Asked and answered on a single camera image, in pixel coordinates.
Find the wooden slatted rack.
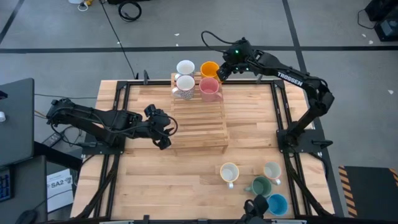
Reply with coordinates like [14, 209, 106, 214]
[170, 72, 230, 156]

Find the white mug orange floral pattern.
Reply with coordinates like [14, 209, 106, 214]
[219, 162, 241, 190]

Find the black computer mouse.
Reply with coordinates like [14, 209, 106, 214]
[14, 209, 39, 224]

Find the grey flat panel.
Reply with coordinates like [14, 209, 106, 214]
[0, 77, 35, 167]

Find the black frame clamp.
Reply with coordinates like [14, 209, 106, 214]
[243, 194, 270, 224]

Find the black hazard-striped mat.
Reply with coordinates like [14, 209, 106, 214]
[338, 165, 398, 218]

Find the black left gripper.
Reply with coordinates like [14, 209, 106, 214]
[145, 114, 174, 151]

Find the black camera cable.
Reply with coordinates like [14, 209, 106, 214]
[200, 30, 246, 54]

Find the white mug blue lattice pattern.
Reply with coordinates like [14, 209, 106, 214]
[175, 59, 197, 78]

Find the black cable coil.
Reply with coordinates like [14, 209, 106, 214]
[118, 0, 142, 22]

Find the green mug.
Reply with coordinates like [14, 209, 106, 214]
[243, 175, 274, 199]

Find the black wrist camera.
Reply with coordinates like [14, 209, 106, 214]
[144, 104, 160, 118]

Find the white mug grey diamond pattern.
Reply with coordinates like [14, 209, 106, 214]
[171, 75, 197, 101]

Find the pink mug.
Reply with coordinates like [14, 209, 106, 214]
[198, 77, 224, 103]

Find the black keyboard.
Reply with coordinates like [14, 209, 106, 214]
[0, 167, 14, 203]

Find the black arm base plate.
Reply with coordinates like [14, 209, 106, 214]
[81, 136, 126, 156]
[276, 129, 334, 154]

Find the black power adapter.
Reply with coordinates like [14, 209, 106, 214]
[42, 133, 62, 147]

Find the black aluminium table frame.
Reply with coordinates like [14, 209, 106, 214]
[73, 70, 336, 220]

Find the white SA2 label sheet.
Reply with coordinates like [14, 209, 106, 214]
[46, 169, 74, 213]

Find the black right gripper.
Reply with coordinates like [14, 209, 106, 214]
[216, 55, 250, 83]

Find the long black floor cable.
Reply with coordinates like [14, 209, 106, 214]
[99, 0, 137, 80]

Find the black equipment case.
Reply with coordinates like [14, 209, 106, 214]
[365, 0, 398, 43]

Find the grey desk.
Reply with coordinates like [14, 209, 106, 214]
[0, 154, 48, 224]

